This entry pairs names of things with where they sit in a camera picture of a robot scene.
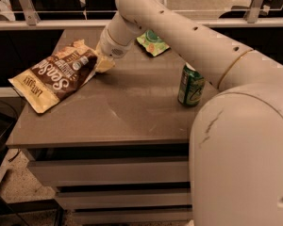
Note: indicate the brown chip bag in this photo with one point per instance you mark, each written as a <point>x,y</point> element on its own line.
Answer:
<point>56,77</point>

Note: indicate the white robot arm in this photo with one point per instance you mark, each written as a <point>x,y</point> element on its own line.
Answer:
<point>236,141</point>

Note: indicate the green chip bag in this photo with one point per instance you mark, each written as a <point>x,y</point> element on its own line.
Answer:
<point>152,43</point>

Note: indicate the metal railing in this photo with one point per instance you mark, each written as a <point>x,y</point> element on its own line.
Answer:
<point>213,13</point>

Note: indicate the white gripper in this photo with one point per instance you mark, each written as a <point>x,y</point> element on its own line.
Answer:
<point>111,48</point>

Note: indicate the green soda can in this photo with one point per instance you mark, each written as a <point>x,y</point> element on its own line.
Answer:
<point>191,86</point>

